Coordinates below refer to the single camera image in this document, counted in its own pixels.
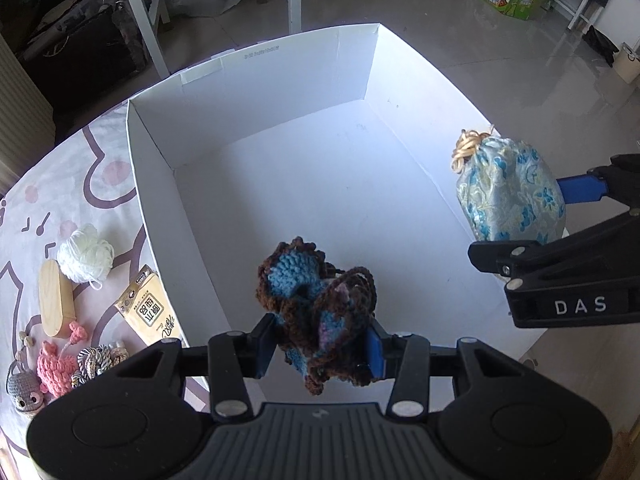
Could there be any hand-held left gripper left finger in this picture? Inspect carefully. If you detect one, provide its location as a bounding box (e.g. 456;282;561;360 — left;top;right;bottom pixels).
115;312;279;422

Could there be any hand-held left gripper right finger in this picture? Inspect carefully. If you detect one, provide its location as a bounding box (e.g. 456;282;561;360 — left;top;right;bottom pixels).
366;322;527;419

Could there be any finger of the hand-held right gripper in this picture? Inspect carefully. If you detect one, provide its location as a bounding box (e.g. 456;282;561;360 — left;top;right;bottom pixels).
555;154;640;213
467;208;640;282

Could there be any blue brown crochet piece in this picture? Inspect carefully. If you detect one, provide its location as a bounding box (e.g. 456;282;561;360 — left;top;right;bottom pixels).
255;236;378;397

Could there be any blue floral drawstring pouch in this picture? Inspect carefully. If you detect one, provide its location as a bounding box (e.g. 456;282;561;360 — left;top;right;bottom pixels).
451;129;568;247

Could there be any small yellow carton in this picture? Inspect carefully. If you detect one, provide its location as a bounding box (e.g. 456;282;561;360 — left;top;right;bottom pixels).
114;265;188;348

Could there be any white cardboard box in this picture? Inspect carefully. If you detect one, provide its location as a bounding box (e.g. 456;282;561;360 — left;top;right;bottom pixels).
125;22;571;396

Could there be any braided rope keychain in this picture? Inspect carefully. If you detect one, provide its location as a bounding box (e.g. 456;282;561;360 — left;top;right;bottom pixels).
70;341;126;390

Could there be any pink crochet toy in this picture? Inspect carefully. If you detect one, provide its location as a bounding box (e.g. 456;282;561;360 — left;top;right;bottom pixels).
36;322;86;400

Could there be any grey crochet mouse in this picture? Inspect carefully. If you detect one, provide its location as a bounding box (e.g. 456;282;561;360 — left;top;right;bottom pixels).
6;330;48;416

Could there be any white bucket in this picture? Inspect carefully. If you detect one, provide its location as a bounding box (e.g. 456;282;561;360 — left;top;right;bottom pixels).
612;42;640;83

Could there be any dark cloth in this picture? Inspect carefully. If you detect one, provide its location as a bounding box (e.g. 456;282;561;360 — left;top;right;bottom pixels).
582;25;621;67

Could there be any white yarn ball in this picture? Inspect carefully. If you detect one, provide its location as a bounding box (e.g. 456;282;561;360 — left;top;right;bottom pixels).
56;223;116;292

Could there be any wooden block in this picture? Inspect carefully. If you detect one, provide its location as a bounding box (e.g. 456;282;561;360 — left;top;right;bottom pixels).
39;258;77;337

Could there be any pink printed blanket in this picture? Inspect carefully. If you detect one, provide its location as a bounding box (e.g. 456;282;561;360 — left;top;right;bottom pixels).
0;100;211;461

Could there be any black bag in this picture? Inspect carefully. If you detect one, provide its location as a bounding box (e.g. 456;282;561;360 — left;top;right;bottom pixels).
20;4;149;92

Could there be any white frame chair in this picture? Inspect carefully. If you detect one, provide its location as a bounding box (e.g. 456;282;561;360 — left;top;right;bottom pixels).
114;0;303;78

